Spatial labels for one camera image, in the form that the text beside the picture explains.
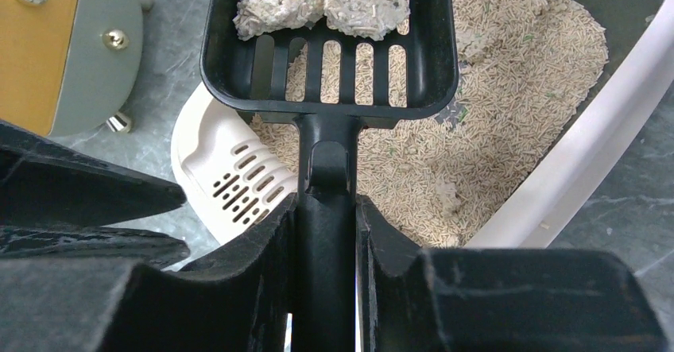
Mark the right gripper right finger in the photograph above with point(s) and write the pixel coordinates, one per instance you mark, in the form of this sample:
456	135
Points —
415	298

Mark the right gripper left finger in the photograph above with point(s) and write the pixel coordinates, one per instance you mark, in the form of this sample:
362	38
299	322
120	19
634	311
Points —
235	298

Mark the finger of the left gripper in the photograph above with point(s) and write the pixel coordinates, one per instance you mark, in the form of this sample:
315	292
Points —
44	183
160	250

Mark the black litter scoop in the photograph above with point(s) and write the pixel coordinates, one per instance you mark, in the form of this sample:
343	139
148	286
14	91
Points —
312	85

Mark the beige litter box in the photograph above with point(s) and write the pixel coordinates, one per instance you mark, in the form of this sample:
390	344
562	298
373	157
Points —
233	177

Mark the litter clump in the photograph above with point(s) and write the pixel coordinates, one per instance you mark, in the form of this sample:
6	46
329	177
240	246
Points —
257	17
372	19

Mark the cat litter pile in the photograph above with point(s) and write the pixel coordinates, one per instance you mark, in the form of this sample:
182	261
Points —
525	66

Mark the beige cylindrical container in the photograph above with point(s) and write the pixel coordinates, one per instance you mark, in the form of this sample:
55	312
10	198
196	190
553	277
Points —
68	66

